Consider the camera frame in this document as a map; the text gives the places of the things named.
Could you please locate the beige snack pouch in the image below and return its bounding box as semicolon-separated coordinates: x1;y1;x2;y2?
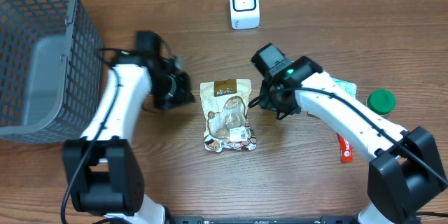
200;79;257;152

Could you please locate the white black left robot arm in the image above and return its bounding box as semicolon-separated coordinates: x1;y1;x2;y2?
60;31;195;224

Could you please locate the white barcode scanner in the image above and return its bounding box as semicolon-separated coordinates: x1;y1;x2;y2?
230;0;260;30

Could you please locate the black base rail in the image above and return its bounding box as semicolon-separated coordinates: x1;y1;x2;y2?
164;216;356;224

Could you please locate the grey plastic mesh basket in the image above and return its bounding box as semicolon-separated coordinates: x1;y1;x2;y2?
1;0;103;144

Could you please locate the green lid jar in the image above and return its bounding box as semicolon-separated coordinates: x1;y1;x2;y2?
366;89;396;116

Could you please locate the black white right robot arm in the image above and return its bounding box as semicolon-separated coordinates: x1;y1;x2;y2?
249;43;447;223

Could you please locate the teal tissue packet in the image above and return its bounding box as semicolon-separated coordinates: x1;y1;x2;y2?
333;78;358;99

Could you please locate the red candy bar wrapper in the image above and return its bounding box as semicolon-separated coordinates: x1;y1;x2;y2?
337;134;354;163

